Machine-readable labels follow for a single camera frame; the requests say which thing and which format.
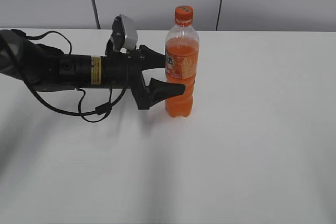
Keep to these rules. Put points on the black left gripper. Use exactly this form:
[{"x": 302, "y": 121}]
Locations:
[{"x": 124, "y": 71}]

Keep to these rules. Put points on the orange soda plastic bottle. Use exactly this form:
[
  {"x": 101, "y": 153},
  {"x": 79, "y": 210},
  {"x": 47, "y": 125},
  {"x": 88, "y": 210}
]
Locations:
[{"x": 181, "y": 51}]

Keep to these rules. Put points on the orange bottle cap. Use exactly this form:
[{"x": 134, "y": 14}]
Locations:
[{"x": 184, "y": 14}]

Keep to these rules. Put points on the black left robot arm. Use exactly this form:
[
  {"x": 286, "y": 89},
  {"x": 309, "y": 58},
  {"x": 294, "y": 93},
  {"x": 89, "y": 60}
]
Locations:
[{"x": 49, "y": 69}]

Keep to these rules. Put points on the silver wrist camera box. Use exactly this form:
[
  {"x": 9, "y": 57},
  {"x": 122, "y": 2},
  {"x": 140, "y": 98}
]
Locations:
[{"x": 124, "y": 35}]

